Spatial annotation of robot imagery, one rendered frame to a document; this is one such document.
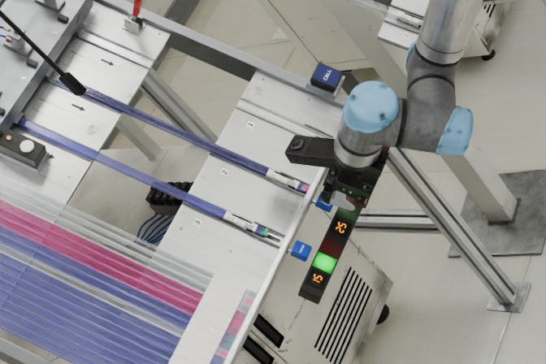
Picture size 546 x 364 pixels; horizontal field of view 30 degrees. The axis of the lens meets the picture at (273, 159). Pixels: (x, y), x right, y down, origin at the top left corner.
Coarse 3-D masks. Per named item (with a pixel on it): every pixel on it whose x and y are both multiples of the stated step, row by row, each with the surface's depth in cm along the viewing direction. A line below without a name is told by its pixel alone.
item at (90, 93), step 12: (96, 96) 186; (108, 96) 187; (120, 108) 186; (132, 108) 186; (144, 120) 185; (156, 120) 185; (168, 132) 185; (180, 132) 184; (204, 144) 184; (228, 156) 183; (240, 156) 183; (252, 168) 183; (264, 168) 183; (300, 192) 182
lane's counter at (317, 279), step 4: (312, 272) 177; (316, 272) 177; (320, 272) 177; (308, 276) 176; (312, 276) 176; (316, 276) 176; (320, 276) 176; (324, 276) 176; (308, 280) 176; (312, 280) 176; (316, 280) 176; (320, 280) 176; (324, 280) 176; (312, 284) 176; (316, 284) 176; (320, 284) 176; (324, 284) 176; (320, 288) 175
